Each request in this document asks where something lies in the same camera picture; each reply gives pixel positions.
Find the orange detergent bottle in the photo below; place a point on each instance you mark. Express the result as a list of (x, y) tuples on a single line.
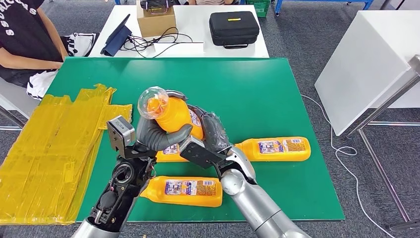
[(174, 115), (279, 154), (183, 198), (165, 157)]

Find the large white table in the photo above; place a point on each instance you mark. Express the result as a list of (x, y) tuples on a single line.
[(361, 65)]

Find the black device on box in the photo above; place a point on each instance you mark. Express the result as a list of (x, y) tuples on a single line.
[(156, 4)]

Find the metal table frame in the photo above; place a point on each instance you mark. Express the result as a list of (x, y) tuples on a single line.
[(384, 104)]

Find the flat white box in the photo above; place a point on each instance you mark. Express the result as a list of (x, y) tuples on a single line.
[(179, 49)]

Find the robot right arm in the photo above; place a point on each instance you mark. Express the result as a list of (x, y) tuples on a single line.
[(259, 207)]

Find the brown cardboard box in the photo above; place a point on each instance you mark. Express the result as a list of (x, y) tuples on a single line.
[(156, 23)]

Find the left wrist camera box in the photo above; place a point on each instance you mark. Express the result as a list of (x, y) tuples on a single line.
[(120, 133)]

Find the person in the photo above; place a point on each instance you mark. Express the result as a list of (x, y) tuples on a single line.
[(23, 36)]

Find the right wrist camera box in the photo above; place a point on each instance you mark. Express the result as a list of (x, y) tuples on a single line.
[(197, 154)]

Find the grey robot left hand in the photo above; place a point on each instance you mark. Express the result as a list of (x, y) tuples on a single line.
[(154, 138)]

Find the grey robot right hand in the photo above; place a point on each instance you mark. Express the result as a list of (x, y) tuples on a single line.
[(215, 133)]

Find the black carrying case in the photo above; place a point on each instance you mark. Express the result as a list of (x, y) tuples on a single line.
[(233, 28)]

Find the blue metal frame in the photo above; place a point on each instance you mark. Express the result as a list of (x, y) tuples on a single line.
[(328, 1)]

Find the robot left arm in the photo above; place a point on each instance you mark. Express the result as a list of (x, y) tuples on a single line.
[(115, 197)]

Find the grey bench seat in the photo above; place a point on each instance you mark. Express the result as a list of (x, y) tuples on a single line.
[(10, 95)]

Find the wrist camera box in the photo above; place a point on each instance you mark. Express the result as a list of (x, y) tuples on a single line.
[(120, 133), (197, 154)]

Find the tablet in dark blue case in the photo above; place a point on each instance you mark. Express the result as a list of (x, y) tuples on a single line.
[(115, 40)]

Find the green plastic crate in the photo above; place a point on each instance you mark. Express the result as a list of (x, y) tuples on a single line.
[(259, 8)]

